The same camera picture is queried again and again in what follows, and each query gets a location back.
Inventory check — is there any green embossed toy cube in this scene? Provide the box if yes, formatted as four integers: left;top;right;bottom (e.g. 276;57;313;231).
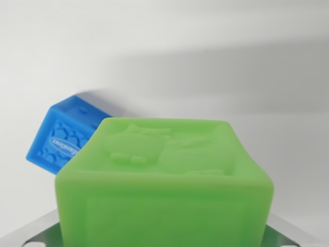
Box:
54;116;275;247

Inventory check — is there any gripper left finger with silver black pad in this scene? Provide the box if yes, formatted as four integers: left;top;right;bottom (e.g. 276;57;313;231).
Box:
0;208;63;247

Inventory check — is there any blue embossed toy cube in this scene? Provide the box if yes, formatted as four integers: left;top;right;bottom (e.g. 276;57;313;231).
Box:
25;94;114;177

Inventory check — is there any gripper right finger with silver black pad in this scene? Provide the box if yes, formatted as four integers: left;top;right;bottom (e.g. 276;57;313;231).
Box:
264;211;329;247

